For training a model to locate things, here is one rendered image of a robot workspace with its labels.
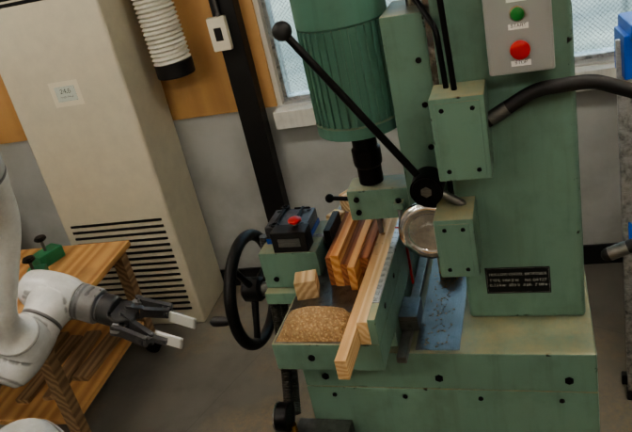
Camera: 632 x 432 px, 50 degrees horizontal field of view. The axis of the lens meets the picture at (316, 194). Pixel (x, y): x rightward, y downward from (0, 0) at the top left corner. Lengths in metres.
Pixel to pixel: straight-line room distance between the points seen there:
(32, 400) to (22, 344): 1.12
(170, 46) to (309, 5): 1.51
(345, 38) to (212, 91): 1.68
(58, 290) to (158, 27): 1.26
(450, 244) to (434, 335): 0.24
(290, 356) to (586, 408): 0.57
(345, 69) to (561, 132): 0.39
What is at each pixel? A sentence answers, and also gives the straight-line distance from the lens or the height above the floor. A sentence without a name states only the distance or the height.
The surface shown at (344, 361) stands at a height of 0.94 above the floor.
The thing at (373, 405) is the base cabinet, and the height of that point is 0.66.
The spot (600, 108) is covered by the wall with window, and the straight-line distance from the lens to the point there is 2.76.
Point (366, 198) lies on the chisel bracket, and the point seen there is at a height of 1.05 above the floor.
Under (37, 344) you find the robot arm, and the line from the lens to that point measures 1.69.
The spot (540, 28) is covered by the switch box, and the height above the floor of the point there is 1.39.
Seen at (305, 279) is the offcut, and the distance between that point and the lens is 1.39.
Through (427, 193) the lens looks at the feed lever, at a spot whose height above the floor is 1.12.
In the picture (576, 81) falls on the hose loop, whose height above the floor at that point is 1.29.
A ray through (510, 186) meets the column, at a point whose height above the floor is 1.09.
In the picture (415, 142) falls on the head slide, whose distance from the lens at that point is 1.29.
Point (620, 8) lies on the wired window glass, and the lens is 2.74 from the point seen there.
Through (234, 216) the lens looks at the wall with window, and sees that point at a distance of 3.11.
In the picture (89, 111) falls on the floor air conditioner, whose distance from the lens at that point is 2.80.
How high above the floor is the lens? 1.66
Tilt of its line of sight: 25 degrees down
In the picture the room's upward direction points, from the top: 13 degrees counter-clockwise
